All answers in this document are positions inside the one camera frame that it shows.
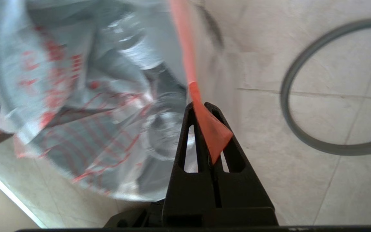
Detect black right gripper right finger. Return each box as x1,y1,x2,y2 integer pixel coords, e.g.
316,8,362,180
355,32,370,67
204,102,279,227

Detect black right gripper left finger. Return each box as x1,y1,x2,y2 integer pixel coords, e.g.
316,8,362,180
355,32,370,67
162,102,217,227

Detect grey plastic bin ring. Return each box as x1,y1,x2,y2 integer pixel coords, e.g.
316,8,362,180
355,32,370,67
280,18,371,156

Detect white red bag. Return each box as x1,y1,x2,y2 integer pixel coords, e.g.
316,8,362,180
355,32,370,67
0,0,234,202

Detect crumpled clear plastic bottle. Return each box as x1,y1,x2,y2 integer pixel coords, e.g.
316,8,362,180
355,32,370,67
140,93,195,161

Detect labelled clear plastic bottle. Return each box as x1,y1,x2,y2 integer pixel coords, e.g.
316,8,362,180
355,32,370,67
107,13,181,70

